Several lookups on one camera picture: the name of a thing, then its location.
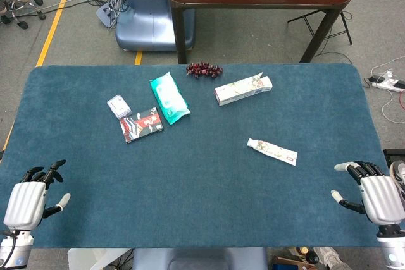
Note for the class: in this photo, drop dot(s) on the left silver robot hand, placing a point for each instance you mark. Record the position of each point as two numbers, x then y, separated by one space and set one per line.
25 202

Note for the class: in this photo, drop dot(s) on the blue grey robot torso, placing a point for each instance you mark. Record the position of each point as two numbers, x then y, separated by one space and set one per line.
199 259

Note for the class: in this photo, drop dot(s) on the dark glass bottle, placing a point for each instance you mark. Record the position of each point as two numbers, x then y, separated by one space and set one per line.
311 255

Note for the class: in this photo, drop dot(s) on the green wet wipes pack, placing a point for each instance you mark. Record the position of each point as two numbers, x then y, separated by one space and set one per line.
169 97

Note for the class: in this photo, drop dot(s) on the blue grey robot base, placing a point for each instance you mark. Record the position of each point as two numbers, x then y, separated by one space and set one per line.
145 7

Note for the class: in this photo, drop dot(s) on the white power strip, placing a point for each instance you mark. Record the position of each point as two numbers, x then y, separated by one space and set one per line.
387 84

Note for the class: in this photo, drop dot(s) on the white floral toothpaste box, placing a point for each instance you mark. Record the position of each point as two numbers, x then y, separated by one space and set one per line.
242 91

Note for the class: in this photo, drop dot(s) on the blue table cloth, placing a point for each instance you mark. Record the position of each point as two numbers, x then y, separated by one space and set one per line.
196 181

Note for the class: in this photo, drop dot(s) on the small clear plastic box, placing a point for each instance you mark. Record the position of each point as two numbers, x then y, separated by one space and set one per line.
119 106

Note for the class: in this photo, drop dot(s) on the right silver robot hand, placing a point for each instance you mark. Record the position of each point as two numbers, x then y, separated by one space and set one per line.
381 198

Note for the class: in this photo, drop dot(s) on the dark red grape bunch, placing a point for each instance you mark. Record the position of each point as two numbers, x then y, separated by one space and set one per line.
204 69

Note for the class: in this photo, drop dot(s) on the grey sneaker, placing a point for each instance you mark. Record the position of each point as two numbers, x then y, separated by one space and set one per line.
399 178

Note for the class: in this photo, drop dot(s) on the white floral toothpaste tube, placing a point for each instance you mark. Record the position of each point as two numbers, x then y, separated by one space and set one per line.
273 151

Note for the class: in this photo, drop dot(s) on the black red card box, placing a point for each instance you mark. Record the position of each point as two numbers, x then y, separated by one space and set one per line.
142 124

